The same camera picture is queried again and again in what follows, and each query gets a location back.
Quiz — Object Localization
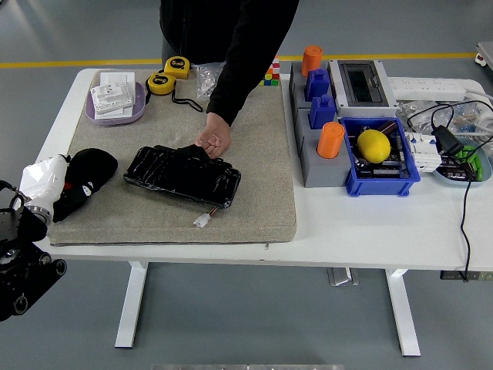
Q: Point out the orange cylinder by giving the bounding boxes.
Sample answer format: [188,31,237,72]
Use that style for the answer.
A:
[316,121,346,160]
[300,45,324,78]

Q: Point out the black power cord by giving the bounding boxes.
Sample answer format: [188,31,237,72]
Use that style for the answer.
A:
[406,99,493,283]

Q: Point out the silver floor plate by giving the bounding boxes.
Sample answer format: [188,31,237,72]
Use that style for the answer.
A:
[327,267,360,287]

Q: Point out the blue plastic bin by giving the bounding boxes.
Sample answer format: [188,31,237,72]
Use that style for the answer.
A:
[338,116,422,198]

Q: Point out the white circuit breaker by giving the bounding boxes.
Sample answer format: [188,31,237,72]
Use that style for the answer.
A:
[404,131,443,173]

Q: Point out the black circuit boards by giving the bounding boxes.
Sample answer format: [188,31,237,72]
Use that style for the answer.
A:
[353,133,411,180]

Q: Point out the clear plastic bags of parts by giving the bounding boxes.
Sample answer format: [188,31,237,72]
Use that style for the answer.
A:
[395,99,493,136]

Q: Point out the clear plastic bag of screws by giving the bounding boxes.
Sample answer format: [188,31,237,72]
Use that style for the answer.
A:
[191,61,228,102]

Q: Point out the colourful puzzle cube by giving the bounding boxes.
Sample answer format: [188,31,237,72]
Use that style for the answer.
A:
[260,57,281,87]

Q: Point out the yellow tape measure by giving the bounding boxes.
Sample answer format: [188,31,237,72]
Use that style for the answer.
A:
[144,71,204,113]
[164,55,192,80]

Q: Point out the green terminal blocks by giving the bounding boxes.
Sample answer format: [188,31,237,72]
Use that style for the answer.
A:
[456,144,487,182]

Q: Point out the brown cylindrical capacitor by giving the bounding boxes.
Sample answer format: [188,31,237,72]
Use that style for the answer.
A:
[376,119,400,136]

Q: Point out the black table control panel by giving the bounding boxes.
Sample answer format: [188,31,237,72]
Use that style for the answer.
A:
[440,271,493,281]

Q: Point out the person's left hand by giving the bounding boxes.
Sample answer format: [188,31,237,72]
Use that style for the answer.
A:
[195,111,233,159]

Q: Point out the white trolley with wheel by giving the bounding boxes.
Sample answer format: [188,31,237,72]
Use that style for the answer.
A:
[474,41,493,72]

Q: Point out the white table leg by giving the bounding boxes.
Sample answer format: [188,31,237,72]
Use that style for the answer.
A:
[384,268,421,358]
[114,261,149,350]

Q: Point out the yellow lemon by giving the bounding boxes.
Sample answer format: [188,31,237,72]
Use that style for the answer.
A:
[357,129,392,163]

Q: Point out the grey-brown mat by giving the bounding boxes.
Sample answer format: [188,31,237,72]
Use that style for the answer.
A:
[41,68,298,247]

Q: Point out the black rag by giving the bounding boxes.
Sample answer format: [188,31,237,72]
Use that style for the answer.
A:
[52,148,119,224]

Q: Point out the grey block holder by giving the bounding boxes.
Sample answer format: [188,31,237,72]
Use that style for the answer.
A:
[295,108,354,189]
[288,60,339,113]

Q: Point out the white power strip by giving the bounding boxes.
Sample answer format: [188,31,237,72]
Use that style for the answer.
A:
[387,76,467,103]

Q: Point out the black power adapter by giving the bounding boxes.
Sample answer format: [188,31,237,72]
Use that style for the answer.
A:
[431,126,466,156]

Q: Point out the blue block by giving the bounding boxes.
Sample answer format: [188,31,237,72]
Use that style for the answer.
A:
[305,68,331,102]
[309,94,337,130]

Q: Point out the light blue dish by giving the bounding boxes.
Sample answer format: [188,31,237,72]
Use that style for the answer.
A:
[431,136,493,189]

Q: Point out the person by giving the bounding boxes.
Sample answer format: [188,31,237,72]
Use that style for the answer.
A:
[159,0,270,66]

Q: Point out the black glossy panel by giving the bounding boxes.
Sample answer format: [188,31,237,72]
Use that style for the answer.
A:
[122,143,243,210]

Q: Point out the grey distribution box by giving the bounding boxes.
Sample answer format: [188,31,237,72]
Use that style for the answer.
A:
[327,59,400,119]

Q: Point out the dark electronic components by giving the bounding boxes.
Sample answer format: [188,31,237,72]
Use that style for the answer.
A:
[438,156,478,181]

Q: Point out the purple tray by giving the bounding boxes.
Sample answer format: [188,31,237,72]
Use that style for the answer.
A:
[84,80,147,126]

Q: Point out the white switch plate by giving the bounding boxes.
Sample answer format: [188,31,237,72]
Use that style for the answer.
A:
[94,106,135,121]
[99,71,136,96]
[89,82,136,115]

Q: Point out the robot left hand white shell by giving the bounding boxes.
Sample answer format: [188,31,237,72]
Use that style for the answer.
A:
[18,153,96,213]

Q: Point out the white connector plug with wires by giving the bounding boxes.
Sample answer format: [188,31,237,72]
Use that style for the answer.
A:
[192,207,219,227]

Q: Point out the white power cable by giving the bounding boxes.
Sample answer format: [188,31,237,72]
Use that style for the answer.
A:
[464,87,493,136]

